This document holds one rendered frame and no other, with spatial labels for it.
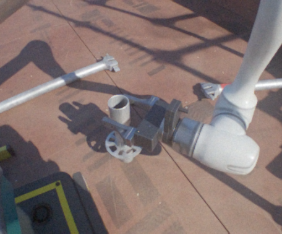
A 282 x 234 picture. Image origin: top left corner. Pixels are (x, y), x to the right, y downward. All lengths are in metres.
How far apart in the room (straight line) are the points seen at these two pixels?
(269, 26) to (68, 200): 0.44
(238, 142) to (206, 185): 0.29
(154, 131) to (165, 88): 0.53
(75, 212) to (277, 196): 0.66
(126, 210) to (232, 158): 0.37
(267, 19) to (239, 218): 0.58
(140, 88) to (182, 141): 0.56
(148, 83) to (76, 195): 0.78
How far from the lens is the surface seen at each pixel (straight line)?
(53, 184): 0.45
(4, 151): 0.95
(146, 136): 0.55
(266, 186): 0.86
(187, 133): 0.55
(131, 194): 0.76
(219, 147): 0.53
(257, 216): 0.80
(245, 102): 0.62
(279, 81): 1.22
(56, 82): 1.14
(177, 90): 1.07
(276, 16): 0.39
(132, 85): 1.09
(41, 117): 1.06
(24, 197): 0.46
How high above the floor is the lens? 0.69
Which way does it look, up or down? 47 degrees down
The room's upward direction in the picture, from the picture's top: 3 degrees counter-clockwise
